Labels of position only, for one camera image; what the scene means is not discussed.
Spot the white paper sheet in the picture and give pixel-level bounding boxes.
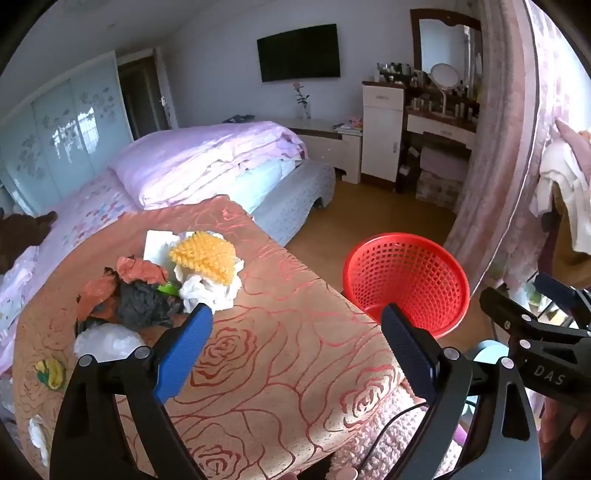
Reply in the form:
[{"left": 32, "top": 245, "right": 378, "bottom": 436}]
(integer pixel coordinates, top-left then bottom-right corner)
[{"left": 143, "top": 229, "right": 186, "bottom": 267}]

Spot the small white tissue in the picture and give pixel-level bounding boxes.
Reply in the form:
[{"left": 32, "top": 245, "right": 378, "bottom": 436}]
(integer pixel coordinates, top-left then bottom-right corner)
[{"left": 28, "top": 414, "right": 51, "bottom": 468}]

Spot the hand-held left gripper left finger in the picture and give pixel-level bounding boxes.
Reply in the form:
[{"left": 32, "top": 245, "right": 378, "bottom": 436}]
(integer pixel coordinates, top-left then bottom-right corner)
[{"left": 50, "top": 302, "right": 214, "bottom": 480}]

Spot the dark wooden door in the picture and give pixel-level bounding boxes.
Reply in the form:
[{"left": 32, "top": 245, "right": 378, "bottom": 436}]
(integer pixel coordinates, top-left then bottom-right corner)
[{"left": 117, "top": 46, "right": 179, "bottom": 142}]

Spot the orange paper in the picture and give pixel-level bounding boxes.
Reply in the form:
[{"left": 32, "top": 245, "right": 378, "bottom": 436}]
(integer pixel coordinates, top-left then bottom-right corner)
[
  {"left": 115, "top": 256, "right": 169, "bottom": 284},
  {"left": 75, "top": 274, "right": 122, "bottom": 324}
]

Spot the pink fluffy cloth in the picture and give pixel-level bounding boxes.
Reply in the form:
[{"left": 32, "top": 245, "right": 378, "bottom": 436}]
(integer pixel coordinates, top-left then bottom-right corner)
[{"left": 330, "top": 383, "right": 465, "bottom": 480}]

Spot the patterned storage box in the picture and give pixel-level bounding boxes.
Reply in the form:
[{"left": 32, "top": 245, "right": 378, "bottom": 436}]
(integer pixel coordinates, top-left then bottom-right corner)
[{"left": 416, "top": 171, "right": 465, "bottom": 209}]

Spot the black cable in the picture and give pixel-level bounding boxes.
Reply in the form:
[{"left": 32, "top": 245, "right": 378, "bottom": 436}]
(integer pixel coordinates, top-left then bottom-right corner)
[{"left": 362, "top": 401, "right": 432, "bottom": 480}]

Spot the black plastic bag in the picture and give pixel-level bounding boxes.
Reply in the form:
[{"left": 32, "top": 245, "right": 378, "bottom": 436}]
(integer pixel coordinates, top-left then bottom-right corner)
[{"left": 76, "top": 268, "right": 186, "bottom": 332}]

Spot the person's right hand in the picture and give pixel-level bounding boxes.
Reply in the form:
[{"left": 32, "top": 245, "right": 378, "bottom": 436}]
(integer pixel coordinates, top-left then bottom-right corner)
[{"left": 540, "top": 399, "right": 591, "bottom": 455}]

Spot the pink flower in vase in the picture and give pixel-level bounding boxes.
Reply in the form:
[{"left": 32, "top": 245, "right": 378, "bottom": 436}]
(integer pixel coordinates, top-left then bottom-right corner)
[{"left": 292, "top": 82, "right": 313, "bottom": 121}]

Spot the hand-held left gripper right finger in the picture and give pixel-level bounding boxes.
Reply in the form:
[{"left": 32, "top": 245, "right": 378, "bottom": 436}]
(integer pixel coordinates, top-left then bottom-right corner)
[{"left": 381, "top": 303, "right": 542, "bottom": 480}]

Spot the tall white cabinet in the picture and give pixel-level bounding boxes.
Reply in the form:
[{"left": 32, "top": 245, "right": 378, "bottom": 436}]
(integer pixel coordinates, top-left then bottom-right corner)
[{"left": 361, "top": 80, "right": 408, "bottom": 184}]

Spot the pink lace curtain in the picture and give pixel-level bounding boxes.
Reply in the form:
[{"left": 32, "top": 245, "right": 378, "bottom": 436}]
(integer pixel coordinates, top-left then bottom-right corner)
[{"left": 443, "top": 0, "right": 571, "bottom": 297}]

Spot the orange rose pattern blanket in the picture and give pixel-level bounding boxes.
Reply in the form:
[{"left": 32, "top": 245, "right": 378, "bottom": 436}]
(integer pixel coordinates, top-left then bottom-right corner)
[{"left": 11, "top": 195, "right": 416, "bottom": 480}]

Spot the grey round bed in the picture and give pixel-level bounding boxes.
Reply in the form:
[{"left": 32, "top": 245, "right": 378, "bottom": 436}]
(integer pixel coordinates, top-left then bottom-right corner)
[{"left": 249, "top": 161, "right": 337, "bottom": 246}]

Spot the pink floral bed sheet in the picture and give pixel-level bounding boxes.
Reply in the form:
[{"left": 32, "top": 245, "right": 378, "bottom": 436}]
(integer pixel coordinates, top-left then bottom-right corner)
[{"left": 0, "top": 168, "right": 139, "bottom": 376}]

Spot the row of dark cosmetic bottles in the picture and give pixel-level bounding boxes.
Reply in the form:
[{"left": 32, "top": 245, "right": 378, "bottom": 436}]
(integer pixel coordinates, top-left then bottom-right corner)
[{"left": 375, "top": 61, "right": 414, "bottom": 85}]

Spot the low cream cabinet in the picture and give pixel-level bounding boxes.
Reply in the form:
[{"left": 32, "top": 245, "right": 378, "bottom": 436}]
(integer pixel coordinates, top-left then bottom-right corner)
[{"left": 272, "top": 117, "right": 364, "bottom": 184}]

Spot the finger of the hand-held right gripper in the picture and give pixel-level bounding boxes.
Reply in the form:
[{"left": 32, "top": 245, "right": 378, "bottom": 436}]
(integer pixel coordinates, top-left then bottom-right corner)
[
  {"left": 534, "top": 272, "right": 591, "bottom": 317},
  {"left": 479, "top": 287, "right": 591, "bottom": 354}
]

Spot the pink stool cushion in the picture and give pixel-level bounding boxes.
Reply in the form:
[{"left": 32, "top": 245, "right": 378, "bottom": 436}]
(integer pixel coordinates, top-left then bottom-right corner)
[{"left": 420, "top": 148, "right": 470, "bottom": 184}]

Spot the shelf of small cosmetic jars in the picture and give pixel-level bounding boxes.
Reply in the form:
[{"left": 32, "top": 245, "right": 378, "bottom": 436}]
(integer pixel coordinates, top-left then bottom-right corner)
[{"left": 409, "top": 69, "right": 481, "bottom": 121}]

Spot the light blue bed sheet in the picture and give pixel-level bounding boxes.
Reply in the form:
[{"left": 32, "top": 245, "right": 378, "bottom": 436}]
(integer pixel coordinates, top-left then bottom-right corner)
[{"left": 226, "top": 159, "right": 302, "bottom": 216}]

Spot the yellow foam fruit net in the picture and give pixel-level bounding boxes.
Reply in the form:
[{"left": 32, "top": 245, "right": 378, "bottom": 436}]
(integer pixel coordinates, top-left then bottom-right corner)
[{"left": 168, "top": 231, "right": 237, "bottom": 288}]

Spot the brown dressing table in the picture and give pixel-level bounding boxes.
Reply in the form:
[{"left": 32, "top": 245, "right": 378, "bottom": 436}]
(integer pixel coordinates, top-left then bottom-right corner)
[{"left": 394, "top": 83, "right": 482, "bottom": 195}]

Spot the pink duvet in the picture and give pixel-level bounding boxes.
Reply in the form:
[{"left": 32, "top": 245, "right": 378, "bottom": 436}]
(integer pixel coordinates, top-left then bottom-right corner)
[{"left": 108, "top": 121, "right": 308, "bottom": 211}]

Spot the brown framed mirror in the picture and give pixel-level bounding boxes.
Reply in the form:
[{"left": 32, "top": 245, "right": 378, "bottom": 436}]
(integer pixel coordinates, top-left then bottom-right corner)
[{"left": 410, "top": 8, "right": 484, "bottom": 100}]

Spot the black wall television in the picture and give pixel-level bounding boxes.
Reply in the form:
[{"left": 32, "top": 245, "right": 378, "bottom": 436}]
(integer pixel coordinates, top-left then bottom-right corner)
[{"left": 257, "top": 24, "right": 341, "bottom": 84}]

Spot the red plastic mesh basket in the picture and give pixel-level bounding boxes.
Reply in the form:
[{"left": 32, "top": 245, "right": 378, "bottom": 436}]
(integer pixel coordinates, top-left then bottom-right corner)
[{"left": 342, "top": 233, "right": 471, "bottom": 339}]

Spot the white garment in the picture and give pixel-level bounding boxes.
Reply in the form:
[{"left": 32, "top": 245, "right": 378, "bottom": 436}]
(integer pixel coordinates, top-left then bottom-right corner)
[{"left": 529, "top": 138, "right": 591, "bottom": 256}]

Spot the round white makeup mirror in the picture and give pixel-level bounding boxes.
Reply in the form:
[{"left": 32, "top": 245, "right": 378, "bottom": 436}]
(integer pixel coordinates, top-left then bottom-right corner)
[{"left": 429, "top": 63, "right": 460, "bottom": 116}]

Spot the light blue round stool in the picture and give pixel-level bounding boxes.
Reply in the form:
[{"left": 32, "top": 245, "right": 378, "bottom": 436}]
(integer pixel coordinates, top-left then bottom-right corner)
[{"left": 462, "top": 340, "right": 509, "bottom": 409}]

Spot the brown plush toy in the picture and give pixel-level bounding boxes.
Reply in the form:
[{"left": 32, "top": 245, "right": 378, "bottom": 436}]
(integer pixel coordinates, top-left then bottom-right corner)
[{"left": 0, "top": 210, "right": 59, "bottom": 276}]

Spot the glass door wardrobe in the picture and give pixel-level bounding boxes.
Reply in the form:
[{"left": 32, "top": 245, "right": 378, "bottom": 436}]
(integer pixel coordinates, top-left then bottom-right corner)
[{"left": 0, "top": 50, "right": 134, "bottom": 216}]

